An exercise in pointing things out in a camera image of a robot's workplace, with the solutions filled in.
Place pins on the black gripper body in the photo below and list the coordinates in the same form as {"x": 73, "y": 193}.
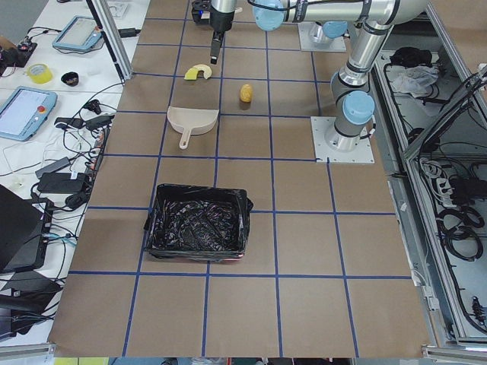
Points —
{"x": 221, "y": 20}

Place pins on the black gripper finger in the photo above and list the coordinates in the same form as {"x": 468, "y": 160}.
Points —
{"x": 215, "y": 47}

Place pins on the yellow sponge piece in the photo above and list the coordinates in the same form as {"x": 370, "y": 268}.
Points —
{"x": 191, "y": 74}

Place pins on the beige plastic dustpan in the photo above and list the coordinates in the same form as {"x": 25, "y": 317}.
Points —
{"x": 188, "y": 122}

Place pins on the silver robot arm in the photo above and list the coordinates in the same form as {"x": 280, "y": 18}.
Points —
{"x": 354, "y": 106}
{"x": 225, "y": 6}

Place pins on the bin with black bag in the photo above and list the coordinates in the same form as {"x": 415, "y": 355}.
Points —
{"x": 199, "y": 223}

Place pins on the blue teach pendant far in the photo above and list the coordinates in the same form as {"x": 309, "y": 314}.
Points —
{"x": 80, "y": 35}

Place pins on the blue teach pendant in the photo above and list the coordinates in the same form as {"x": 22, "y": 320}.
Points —
{"x": 80, "y": 35}
{"x": 25, "y": 111}

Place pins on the yellow tape roll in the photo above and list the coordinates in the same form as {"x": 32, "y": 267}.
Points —
{"x": 39, "y": 73}

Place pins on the white crumpled cloth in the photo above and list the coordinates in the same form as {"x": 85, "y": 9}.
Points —
{"x": 416, "y": 81}

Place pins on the blue teach pendant near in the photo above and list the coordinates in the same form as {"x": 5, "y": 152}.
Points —
{"x": 25, "y": 111}

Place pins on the black power adapter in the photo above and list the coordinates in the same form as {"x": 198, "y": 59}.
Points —
{"x": 62, "y": 183}

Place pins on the black laptop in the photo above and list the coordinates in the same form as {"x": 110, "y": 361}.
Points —
{"x": 24, "y": 226}

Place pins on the aluminium frame post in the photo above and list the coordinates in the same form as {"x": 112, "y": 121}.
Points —
{"x": 102, "y": 15}

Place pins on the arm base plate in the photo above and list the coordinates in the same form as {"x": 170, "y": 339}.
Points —
{"x": 331, "y": 147}
{"x": 323, "y": 37}

